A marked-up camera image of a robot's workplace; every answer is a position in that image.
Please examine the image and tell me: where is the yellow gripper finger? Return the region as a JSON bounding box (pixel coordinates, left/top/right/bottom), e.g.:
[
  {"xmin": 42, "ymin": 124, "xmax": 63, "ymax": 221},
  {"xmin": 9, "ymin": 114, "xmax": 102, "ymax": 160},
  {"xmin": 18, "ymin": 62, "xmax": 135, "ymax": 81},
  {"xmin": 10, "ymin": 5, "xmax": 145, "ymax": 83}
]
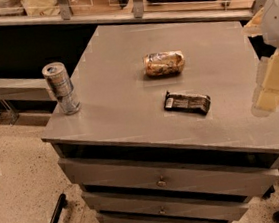
[
  {"xmin": 243, "ymin": 8, "xmax": 264, "ymax": 37},
  {"xmin": 254, "ymin": 48, "xmax": 279, "ymax": 112}
]

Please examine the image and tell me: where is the tall silver can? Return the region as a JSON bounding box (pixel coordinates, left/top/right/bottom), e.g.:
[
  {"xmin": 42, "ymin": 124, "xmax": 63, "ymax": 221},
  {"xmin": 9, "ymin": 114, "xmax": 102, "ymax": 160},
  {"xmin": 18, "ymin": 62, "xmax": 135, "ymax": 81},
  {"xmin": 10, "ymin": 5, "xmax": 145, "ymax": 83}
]
[{"xmin": 42, "ymin": 62, "xmax": 80, "ymax": 115}]

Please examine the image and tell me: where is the black snack packet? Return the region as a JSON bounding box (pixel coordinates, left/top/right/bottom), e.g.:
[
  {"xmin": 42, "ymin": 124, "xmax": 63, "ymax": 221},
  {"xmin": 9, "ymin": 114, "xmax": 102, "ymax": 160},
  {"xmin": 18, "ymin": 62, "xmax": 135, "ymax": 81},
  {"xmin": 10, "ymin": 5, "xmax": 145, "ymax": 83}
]
[{"xmin": 164, "ymin": 91, "xmax": 211, "ymax": 115}]

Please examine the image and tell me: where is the grey drawer cabinet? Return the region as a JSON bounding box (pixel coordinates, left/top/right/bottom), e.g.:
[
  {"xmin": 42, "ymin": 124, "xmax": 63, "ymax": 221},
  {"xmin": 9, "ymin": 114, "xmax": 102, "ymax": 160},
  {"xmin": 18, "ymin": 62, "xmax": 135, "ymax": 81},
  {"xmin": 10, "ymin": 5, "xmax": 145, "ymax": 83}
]
[{"xmin": 29, "ymin": 4, "xmax": 279, "ymax": 223}]

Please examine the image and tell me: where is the top grey drawer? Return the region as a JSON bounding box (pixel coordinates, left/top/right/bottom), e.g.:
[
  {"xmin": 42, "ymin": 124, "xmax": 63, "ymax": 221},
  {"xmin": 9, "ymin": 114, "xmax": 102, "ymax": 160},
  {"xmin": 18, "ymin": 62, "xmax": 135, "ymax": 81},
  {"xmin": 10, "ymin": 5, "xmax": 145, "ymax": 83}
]
[{"xmin": 59, "ymin": 158, "xmax": 279, "ymax": 197}]

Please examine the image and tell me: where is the middle grey drawer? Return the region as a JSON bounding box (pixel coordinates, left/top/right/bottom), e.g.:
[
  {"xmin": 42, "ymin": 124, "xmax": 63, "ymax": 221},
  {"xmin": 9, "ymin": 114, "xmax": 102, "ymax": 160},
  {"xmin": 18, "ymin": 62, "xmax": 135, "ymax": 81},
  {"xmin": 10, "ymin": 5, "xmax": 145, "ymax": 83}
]
[{"xmin": 82, "ymin": 192, "xmax": 248, "ymax": 221}]

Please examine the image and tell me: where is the low grey bench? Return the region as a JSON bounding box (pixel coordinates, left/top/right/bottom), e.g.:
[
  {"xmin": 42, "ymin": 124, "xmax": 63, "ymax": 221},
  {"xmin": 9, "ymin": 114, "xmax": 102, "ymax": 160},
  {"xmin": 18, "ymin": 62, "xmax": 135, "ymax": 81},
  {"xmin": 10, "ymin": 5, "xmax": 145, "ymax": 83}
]
[{"xmin": 0, "ymin": 78, "xmax": 55, "ymax": 102}]

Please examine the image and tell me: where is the grey shelf ledge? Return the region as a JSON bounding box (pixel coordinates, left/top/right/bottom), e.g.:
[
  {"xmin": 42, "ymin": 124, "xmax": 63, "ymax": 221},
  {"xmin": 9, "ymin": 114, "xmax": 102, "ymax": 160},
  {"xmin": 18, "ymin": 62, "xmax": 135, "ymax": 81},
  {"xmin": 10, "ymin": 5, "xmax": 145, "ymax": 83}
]
[{"xmin": 0, "ymin": 9, "xmax": 253, "ymax": 26}]

